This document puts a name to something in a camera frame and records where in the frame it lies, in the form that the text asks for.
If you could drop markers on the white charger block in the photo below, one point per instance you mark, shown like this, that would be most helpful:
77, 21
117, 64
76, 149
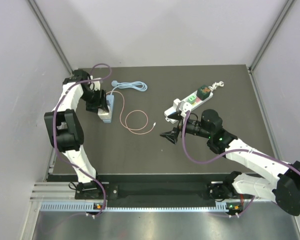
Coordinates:
176, 103

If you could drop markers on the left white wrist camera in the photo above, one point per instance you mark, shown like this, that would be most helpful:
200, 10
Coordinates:
95, 84

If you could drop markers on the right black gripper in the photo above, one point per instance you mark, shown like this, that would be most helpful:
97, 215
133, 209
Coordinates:
172, 136

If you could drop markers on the small white plug adapter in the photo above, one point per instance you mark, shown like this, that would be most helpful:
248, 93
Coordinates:
104, 115

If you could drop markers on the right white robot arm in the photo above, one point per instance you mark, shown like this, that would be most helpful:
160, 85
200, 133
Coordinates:
277, 181

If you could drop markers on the light blue power strip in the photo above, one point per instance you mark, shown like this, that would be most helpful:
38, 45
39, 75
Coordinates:
116, 87

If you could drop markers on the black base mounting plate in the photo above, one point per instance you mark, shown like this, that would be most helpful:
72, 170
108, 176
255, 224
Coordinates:
203, 186

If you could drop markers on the left aluminium frame post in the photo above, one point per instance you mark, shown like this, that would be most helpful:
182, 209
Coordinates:
33, 5

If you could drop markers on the right aluminium frame post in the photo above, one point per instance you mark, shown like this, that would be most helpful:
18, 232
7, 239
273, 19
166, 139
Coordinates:
288, 5

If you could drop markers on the dark green plug adapter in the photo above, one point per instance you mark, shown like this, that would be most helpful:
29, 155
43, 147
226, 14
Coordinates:
203, 92

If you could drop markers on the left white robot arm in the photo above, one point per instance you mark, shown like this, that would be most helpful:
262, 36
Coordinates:
66, 134

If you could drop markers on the white multicolour power strip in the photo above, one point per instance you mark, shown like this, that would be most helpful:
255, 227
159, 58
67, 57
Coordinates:
196, 105

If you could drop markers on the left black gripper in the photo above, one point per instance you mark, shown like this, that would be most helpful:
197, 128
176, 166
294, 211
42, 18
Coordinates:
99, 102

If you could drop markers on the aluminium frame post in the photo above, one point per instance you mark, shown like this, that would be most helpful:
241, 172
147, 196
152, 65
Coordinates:
33, 5
288, 5

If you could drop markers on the light green plug adapter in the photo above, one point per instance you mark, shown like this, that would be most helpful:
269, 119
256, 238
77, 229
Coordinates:
192, 99

